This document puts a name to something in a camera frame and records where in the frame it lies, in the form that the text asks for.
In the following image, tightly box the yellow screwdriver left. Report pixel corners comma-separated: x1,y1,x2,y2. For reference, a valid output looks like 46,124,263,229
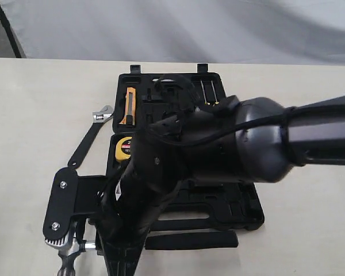
200,80,210,105

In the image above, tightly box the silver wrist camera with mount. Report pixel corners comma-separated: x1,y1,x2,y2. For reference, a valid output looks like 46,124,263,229
43,167,108,251

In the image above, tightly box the orange utility knife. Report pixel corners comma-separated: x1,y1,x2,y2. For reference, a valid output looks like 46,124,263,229
119,87,136,125

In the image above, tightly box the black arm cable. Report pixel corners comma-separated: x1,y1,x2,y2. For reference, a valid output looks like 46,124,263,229
145,73,305,170

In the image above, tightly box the black adjustable wrench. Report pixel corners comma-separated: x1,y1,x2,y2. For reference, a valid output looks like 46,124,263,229
67,105,114,169

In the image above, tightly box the black plastic tool case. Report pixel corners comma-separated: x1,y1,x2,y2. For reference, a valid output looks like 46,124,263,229
108,74,265,233

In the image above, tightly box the white backdrop cloth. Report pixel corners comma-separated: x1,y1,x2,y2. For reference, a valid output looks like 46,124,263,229
0,1,345,64

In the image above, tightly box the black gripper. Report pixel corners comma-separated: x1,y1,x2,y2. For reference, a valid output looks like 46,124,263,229
95,198,150,276

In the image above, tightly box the yellow screwdriver right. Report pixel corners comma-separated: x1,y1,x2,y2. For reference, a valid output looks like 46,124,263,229
210,81,219,105

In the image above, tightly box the black metal stand pole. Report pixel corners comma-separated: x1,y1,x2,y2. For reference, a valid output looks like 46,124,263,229
0,5,24,58

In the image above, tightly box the yellow screwdriver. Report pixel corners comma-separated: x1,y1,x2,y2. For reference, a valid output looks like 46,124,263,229
200,80,210,105
210,81,219,105

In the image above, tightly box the claw hammer black handle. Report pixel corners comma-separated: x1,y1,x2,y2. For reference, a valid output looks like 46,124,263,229
56,231,239,276

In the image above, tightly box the yellow measuring tape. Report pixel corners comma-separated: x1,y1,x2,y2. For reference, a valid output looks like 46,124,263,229
114,136,132,163

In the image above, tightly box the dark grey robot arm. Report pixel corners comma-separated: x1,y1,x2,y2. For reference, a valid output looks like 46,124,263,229
97,96,345,275

